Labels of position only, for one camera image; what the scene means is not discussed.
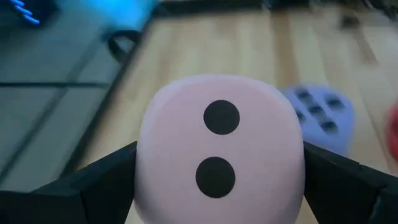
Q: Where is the large pink foam die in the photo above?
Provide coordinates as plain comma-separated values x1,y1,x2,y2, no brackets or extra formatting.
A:
133,73,307,224

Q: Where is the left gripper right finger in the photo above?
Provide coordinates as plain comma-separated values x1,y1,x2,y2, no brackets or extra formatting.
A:
303,141,398,224

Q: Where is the black cable loop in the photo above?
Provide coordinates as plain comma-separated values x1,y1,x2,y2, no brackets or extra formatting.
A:
107,29,142,65

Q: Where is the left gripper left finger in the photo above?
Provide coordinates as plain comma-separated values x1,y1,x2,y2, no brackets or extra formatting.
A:
0,141,138,224

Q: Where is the large purple foam die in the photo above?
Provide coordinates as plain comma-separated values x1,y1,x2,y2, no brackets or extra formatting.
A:
281,83,355,156

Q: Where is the large red foam die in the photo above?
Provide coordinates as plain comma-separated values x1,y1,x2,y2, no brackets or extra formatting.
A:
385,102,398,159

